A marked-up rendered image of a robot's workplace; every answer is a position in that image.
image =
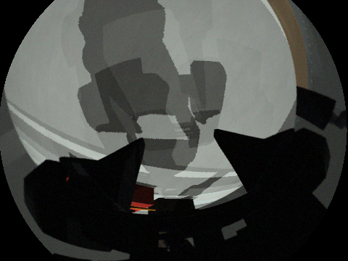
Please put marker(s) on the red flat rectangular plate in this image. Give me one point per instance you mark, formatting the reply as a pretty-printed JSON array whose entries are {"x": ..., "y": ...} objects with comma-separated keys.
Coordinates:
[{"x": 143, "y": 197}]

